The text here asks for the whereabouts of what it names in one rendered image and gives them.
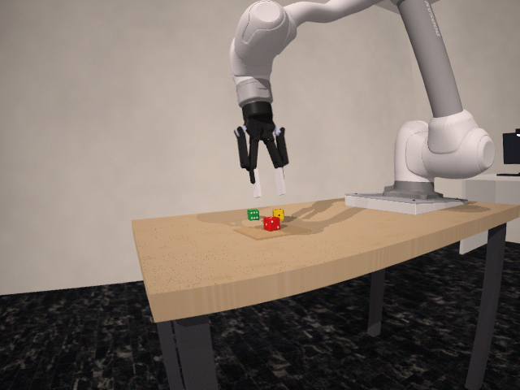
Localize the yellow die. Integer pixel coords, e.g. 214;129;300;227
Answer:
272;209;284;220

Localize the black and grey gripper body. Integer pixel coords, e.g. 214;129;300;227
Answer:
242;101;275;141

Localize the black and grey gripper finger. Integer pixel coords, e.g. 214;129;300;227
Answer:
263;124;288;196
234;124;262;198

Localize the green die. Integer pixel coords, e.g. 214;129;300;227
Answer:
247;209;259;220

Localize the tan square mat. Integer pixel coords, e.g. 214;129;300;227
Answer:
233;223;311;241

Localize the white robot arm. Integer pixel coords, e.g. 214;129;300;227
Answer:
229;0;495;200

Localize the red die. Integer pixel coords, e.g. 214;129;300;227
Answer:
263;216;280;231

